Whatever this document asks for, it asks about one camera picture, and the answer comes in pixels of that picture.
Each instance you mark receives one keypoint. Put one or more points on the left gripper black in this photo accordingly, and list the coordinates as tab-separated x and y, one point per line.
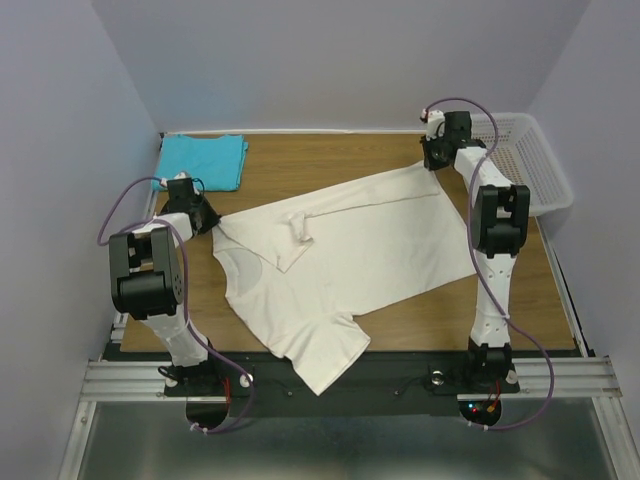
212	218

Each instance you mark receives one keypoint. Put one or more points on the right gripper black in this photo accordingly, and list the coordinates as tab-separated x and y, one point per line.
432	163

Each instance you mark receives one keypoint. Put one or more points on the white plastic basket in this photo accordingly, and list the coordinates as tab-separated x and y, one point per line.
524	156

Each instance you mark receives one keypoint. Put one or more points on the white t shirt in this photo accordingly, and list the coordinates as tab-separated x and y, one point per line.
299	272

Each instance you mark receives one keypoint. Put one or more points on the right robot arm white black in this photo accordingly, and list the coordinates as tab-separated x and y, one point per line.
497	227

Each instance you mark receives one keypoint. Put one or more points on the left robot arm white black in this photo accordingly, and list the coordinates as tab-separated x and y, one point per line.
149	285

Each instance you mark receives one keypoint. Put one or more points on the folded blue t shirt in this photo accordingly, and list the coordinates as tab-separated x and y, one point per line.
217	162

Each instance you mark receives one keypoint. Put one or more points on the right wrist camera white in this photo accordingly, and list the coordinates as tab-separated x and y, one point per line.
433	122

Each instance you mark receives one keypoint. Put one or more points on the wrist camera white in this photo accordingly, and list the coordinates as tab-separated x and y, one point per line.
183	181
433	122

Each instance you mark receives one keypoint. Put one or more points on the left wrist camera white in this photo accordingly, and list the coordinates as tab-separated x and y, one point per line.
183	181

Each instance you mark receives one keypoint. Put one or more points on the aluminium frame rail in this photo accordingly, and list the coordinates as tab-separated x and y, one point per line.
280	166

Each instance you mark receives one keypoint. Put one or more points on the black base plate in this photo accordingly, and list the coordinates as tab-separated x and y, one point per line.
257	384

